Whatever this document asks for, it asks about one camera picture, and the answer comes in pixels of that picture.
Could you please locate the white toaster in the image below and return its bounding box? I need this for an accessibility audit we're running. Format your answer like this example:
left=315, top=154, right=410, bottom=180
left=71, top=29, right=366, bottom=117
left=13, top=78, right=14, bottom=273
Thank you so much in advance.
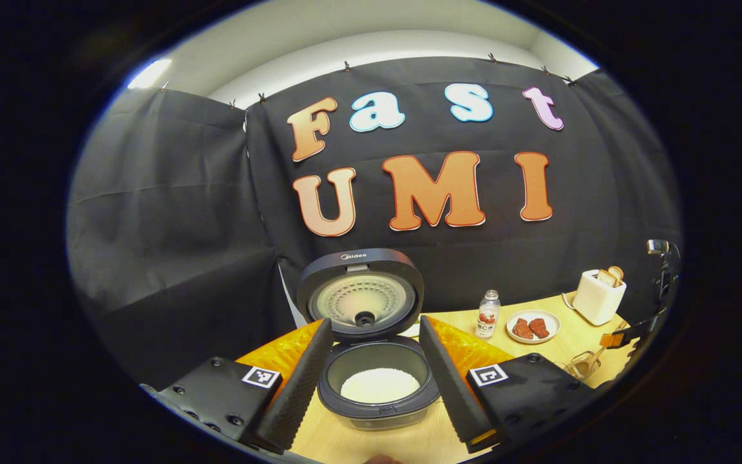
left=572, top=269, right=627, bottom=326

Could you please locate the white round plate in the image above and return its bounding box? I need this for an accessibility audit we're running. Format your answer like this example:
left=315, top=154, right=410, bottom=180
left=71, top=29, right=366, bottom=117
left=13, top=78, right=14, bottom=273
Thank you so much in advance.
left=506, top=310, right=561, bottom=344

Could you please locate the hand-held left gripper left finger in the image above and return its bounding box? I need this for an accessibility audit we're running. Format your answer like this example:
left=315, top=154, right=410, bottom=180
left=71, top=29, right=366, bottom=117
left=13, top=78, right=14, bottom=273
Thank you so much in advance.
left=141, top=318, right=334, bottom=455

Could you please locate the black backdrop cloth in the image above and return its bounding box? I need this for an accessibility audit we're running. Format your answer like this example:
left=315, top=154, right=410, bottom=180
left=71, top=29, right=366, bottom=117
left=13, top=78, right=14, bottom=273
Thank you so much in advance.
left=67, top=57, right=684, bottom=387

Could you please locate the white rice heap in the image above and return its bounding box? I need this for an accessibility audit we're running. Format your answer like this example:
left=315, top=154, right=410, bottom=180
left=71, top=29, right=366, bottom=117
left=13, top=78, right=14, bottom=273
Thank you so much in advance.
left=341, top=367, right=421, bottom=404

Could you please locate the clear plastic drink bottle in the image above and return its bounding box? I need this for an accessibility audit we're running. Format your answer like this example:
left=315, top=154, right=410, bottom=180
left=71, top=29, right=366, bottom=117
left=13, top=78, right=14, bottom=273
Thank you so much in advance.
left=475, top=290, right=501, bottom=340

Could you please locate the ceiling light panel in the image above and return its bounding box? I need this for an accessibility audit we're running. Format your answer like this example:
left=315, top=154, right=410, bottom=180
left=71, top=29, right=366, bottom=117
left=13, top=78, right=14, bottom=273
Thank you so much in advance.
left=128, top=59, right=172, bottom=90

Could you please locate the black rice cooker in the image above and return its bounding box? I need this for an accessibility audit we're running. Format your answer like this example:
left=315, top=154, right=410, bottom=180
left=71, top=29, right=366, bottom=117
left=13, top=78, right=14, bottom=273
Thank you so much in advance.
left=296, top=248, right=441, bottom=431

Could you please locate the metal wire chopstick holder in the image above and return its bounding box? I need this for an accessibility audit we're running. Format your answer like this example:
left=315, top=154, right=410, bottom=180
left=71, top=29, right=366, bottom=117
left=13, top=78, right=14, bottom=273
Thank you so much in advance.
left=566, top=351, right=602, bottom=381

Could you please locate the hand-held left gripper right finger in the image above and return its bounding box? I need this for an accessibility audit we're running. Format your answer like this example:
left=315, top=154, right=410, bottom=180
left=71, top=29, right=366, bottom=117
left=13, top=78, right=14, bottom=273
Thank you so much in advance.
left=418, top=314, right=597, bottom=454

